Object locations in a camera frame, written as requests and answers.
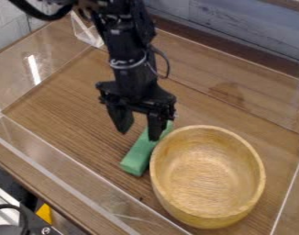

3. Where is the green rectangular block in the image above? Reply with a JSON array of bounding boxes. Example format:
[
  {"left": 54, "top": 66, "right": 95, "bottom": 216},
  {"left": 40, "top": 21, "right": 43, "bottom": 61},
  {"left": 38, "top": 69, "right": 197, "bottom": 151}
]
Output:
[{"left": 120, "top": 121, "right": 173, "bottom": 176}]

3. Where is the black cable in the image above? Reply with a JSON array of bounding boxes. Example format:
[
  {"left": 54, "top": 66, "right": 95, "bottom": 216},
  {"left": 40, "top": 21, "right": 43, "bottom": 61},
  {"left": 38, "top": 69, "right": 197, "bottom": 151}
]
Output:
[{"left": 0, "top": 204, "right": 27, "bottom": 235}]

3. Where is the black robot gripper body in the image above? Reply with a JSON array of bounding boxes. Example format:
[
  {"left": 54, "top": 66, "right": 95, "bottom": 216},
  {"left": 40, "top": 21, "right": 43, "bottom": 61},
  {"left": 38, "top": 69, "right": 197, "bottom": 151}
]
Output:
[{"left": 96, "top": 62, "right": 177, "bottom": 120}]

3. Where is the yellow and black device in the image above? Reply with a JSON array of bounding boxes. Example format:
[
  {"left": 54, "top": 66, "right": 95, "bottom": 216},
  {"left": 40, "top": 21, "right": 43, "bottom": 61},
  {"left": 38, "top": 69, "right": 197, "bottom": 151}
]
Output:
[{"left": 20, "top": 197, "right": 88, "bottom": 235}]

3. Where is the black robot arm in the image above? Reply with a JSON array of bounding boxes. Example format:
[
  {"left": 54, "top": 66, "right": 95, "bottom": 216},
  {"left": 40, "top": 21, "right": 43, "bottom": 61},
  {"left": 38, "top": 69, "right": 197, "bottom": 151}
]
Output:
[{"left": 8, "top": 0, "right": 177, "bottom": 141}]

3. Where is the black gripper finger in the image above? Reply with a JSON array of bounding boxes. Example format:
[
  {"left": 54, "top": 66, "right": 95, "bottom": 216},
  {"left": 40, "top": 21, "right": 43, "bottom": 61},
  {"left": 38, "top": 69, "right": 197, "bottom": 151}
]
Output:
[
  {"left": 147, "top": 111, "right": 169, "bottom": 141},
  {"left": 107, "top": 104, "right": 134, "bottom": 134}
]

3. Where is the clear acrylic enclosure wall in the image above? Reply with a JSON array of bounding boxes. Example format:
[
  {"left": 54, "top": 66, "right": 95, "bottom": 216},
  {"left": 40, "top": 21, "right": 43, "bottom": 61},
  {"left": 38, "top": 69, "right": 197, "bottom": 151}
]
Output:
[{"left": 0, "top": 19, "right": 299, "bottom": 235}]

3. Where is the brown wooden bowl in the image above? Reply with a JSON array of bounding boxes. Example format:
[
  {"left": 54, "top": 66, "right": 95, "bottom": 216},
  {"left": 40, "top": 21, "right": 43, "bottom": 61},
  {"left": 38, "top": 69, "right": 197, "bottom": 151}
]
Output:
[{"left": 150, "top": 125, "right": 266, "bottom": 229}]

